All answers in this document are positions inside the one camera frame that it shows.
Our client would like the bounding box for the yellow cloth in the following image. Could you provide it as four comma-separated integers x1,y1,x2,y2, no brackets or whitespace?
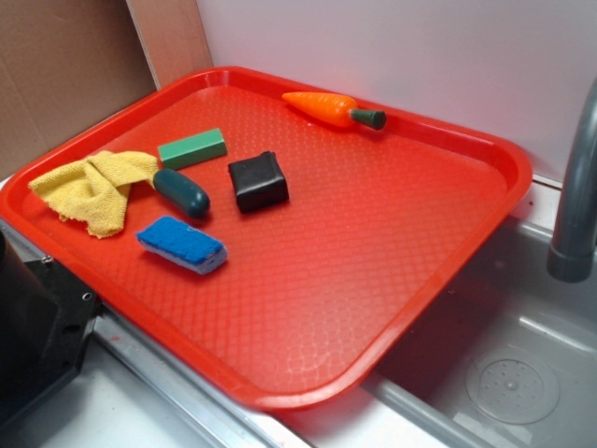
28,150,159,239

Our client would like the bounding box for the green rectangular block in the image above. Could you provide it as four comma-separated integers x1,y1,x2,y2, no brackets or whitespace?
158,129,228,170

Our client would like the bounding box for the grey faucet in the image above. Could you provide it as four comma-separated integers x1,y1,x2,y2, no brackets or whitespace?
547,85,596,283

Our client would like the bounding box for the red plastic tray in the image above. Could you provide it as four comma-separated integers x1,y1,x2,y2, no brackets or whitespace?
1,67,532,411

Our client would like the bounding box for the black square block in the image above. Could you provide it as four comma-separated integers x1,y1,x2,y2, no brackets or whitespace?
228,151,289,214

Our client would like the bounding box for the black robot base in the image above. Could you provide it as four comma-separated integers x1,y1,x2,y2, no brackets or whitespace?
1,234,99,428

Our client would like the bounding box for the dark green plastic pickle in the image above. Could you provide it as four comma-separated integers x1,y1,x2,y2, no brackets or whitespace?
153,168,211,218

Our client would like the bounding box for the orange plastic toy carrot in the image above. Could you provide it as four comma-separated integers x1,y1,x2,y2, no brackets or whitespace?
282,91,387,131

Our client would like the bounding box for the grey plastic sink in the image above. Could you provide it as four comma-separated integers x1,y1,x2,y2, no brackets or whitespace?
282,218,596,447

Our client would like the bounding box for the brown cardboard panel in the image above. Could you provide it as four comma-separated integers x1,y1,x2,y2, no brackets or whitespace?
1,1,212,178

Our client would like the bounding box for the blue sponge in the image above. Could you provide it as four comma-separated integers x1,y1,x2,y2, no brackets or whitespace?
135,217,228,275

